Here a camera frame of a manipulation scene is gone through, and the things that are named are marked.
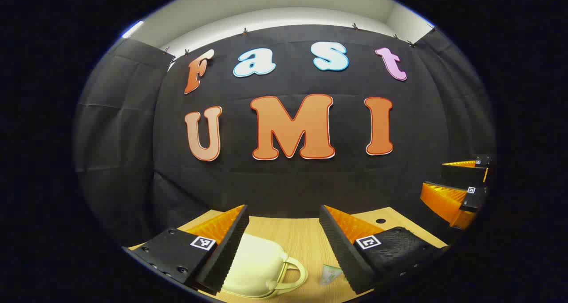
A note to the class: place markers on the ceiling light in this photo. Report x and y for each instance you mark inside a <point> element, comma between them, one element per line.
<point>132,29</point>

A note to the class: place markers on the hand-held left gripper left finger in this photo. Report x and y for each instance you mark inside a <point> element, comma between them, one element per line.
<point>228,245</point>

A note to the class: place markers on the black backdrop cloth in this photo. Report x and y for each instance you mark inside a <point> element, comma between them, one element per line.
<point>284,179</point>

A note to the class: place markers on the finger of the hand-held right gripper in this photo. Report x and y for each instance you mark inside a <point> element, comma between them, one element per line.
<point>443,201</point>
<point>461,174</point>

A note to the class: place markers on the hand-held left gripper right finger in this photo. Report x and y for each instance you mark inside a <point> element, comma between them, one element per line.
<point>339,245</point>

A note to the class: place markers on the cream hard-shell suitcase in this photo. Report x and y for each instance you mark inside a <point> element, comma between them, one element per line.
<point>253,263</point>

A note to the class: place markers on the green skin care sachet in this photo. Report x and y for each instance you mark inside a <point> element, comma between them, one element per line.
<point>330,275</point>

